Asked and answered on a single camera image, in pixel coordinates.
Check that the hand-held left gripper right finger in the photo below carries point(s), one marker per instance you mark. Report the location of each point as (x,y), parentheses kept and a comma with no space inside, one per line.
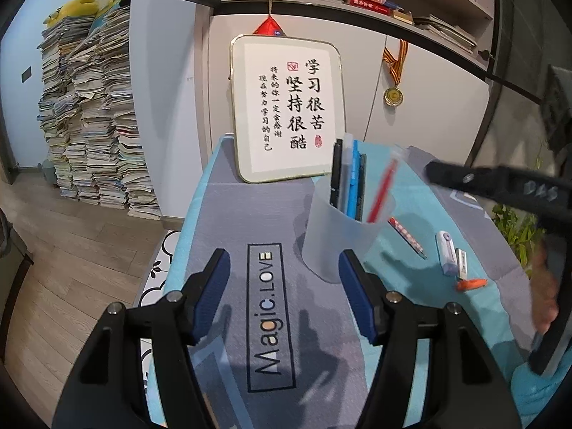
(357,295)

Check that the person's right hand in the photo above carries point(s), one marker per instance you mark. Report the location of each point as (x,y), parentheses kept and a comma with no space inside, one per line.
(544,290)

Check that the grey turquoise printed mat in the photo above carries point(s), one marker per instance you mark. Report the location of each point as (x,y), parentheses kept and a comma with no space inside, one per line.
(313,344)

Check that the translucent plastic pen cup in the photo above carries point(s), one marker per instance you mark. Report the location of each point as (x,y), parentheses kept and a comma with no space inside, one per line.
(330,241)

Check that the black white flower rug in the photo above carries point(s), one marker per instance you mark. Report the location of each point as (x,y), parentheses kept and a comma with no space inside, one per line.
(156,277)

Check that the yellow plush toy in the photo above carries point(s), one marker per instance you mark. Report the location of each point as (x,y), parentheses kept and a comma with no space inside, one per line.
(76,9)

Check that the red books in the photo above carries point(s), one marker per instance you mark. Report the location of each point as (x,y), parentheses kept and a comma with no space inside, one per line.
(373,1)

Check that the red hanging ornament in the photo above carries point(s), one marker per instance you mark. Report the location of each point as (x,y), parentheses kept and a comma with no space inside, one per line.
(269,27)

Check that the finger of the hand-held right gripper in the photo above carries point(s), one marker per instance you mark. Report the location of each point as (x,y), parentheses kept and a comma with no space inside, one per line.
(473,178)

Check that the gold medal with striped ribbon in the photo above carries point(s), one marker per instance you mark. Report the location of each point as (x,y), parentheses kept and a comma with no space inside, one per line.
(393,94)

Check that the dark wall switch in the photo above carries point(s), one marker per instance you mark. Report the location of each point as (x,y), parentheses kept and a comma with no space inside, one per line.
(26,74)

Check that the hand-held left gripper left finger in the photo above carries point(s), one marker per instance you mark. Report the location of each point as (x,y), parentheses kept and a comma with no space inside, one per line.
(219,286)

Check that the framed calligraphy sign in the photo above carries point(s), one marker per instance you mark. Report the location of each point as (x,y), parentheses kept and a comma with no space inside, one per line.
(286,111)

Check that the stack of worn grey books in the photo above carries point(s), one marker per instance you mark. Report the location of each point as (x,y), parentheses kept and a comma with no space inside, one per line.
(447,31)

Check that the white eraser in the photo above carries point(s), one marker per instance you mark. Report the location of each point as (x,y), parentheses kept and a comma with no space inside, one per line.
(462,262)

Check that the tall pile of books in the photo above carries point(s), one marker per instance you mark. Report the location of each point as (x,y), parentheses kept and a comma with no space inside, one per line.
(98,120)

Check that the blue pen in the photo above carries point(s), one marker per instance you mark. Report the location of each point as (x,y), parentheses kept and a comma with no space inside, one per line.
(356,178)

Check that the white correction tape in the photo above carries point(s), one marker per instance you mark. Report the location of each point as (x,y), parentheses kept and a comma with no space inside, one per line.
(447,250)

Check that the green potted plant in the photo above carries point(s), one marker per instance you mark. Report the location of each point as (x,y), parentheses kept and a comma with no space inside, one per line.
(518,232)

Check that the red white patterned pen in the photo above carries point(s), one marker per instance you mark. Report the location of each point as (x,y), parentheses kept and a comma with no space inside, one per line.
(406,237)

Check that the yellow book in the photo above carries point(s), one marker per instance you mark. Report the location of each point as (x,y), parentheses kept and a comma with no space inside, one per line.
(403,17)

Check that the black pen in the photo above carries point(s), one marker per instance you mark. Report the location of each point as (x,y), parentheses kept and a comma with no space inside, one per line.
(336,165)

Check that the dark grey pen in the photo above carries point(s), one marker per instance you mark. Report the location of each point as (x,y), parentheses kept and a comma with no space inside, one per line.
(363,183)

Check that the small orange plastic item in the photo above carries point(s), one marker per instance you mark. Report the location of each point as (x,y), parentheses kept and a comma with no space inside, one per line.
(471,284)

